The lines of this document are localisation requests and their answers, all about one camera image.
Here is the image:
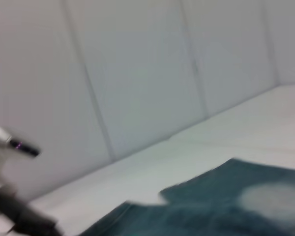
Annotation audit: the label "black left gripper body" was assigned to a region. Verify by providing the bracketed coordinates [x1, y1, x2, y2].
[0, 183, 64, 236]

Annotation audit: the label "blue denim shorts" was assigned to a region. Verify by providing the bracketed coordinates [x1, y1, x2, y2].
[81, 157, 295, 236]

